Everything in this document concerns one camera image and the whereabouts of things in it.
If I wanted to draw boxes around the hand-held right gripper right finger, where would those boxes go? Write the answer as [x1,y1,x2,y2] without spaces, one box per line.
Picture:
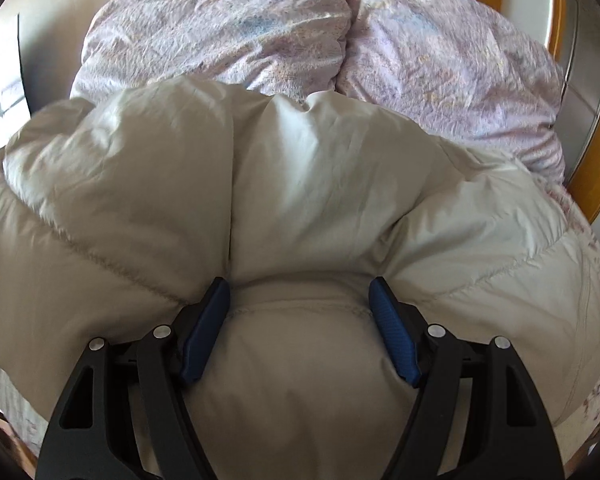
[368,276,566,480]

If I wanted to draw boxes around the white puffer jacket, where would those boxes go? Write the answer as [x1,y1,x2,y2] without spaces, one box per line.
[0,81,600,480]

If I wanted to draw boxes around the flat television screen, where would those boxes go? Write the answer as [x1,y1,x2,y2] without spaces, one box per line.
[0,12,32,162]

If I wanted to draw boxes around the pink crinkled duvet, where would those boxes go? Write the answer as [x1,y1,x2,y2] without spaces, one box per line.
[70,0,567,187]

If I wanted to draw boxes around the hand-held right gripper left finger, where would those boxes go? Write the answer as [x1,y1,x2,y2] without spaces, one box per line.
[34,276,232,480]

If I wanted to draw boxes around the frosted glass door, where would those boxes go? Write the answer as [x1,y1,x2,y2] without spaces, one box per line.
[545,0,600,167]

